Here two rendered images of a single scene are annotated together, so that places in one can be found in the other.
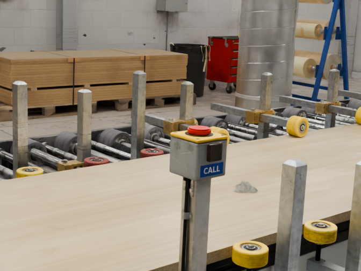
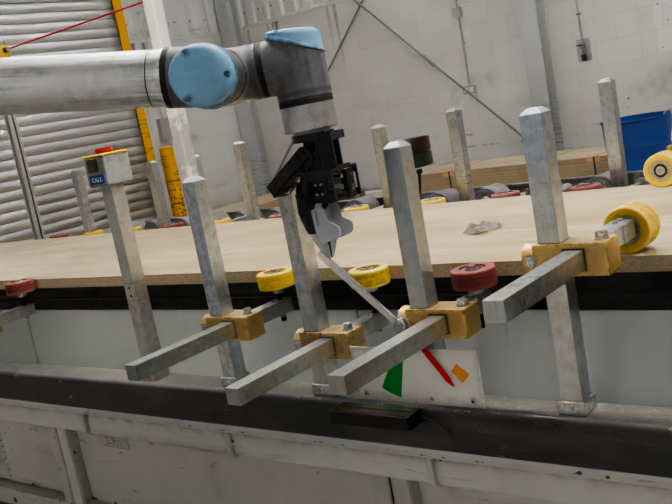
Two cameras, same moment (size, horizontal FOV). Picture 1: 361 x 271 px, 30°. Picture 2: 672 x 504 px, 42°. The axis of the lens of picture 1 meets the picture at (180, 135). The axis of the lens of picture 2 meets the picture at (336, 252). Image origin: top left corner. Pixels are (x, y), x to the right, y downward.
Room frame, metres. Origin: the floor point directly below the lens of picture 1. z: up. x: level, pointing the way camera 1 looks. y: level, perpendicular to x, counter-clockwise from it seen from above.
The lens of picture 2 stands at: (1.25, -2.00, 1.23)
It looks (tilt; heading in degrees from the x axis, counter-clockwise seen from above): 9 degrees down; 81
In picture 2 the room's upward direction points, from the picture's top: 11 degrees counter-clockwise
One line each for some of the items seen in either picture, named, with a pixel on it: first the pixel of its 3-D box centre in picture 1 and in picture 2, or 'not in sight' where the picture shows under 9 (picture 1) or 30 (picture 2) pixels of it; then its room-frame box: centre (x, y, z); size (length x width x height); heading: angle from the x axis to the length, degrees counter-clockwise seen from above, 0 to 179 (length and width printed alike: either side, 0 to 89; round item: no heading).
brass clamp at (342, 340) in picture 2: not in sight; (328, 341); (1.46, -0.43, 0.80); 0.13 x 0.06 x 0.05; 131
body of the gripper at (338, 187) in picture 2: not in sight; (322, 168); (1.49, -0.58, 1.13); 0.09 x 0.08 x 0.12; 131
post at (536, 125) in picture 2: not in sight; (557, 265); (1.77, -0.79, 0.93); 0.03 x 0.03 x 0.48; 41
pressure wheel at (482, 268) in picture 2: not in sight; (477, 296); (1.72, -0.56, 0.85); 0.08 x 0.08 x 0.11
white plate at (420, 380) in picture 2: not in sight; (414, 376); (1.57, -0.60, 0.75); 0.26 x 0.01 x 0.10; 131
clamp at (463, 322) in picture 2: not in sight; (438, 318); (1.63, -0.62, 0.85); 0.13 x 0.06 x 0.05; 131
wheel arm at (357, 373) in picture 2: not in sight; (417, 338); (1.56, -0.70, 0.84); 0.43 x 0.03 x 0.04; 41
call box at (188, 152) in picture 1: (197, 156); (108, 169); (1.11, -0.03, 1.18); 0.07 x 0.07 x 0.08; 41
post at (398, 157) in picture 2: not in sight; (420, 281); (1.61, -0.60, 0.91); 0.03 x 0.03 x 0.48; 41
